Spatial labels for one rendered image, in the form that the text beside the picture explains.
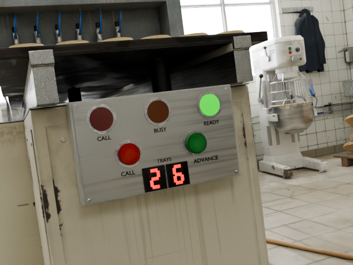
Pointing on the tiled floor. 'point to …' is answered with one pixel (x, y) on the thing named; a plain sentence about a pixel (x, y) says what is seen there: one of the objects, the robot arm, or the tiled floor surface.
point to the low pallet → (346, 160)
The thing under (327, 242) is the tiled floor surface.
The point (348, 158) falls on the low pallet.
